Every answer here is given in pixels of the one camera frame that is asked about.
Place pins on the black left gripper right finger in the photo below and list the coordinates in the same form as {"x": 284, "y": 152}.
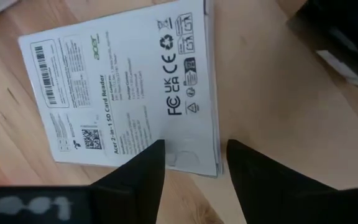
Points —
{"x": 275, "y": 193}

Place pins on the white card reader box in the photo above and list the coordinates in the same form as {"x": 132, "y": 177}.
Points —
{"x": 120, "y": 77}

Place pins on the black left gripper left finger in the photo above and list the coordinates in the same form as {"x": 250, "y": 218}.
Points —
{"x": 135, "y": 186}

